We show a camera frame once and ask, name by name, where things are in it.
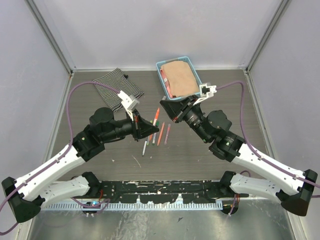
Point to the grey slotted cable duct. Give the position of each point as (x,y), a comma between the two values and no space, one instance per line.
(138,206)

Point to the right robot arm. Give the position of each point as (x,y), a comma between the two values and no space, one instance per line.
(290,187)

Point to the orange highlighter pen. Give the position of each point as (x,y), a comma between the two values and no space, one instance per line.
(155,120)

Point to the salmon orange pen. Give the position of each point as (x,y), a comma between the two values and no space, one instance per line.
(160,133)

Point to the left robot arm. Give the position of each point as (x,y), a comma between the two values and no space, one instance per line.
(28,194)

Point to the purple highlighter pen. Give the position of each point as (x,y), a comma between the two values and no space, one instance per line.
(166,136)

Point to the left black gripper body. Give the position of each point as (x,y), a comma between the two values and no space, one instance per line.
(123,128)

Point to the white marker green end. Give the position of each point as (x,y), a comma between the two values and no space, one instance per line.
(154,139)

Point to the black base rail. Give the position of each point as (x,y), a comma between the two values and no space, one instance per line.
(160,192)

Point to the peach folded towel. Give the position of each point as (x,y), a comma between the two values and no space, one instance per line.
(179,79)

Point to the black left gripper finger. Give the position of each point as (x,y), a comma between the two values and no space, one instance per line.
(146,130)
(143,123)

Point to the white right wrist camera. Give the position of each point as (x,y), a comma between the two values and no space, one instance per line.
(206,91)

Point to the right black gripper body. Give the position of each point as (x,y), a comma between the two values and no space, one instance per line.
(192,115)

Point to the white pen blue end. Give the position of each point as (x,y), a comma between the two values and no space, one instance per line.
(144,147)

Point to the light blue plastic basket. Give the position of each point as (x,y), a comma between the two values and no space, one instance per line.
(183,58)

